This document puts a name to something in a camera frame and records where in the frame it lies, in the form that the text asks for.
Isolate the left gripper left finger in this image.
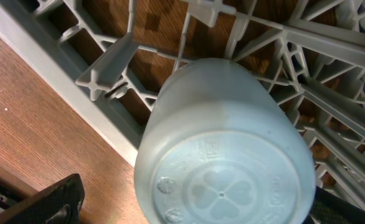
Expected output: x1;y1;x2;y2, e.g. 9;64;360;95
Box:
0;174;85;224

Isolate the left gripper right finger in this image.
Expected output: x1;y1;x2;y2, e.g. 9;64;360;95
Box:
303;187;365;224

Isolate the blue plastic cup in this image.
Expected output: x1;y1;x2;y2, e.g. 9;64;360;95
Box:
134;58;316;223

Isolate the grey plastic dishwasher rack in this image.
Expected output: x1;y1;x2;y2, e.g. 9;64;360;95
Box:
0;0;365;210

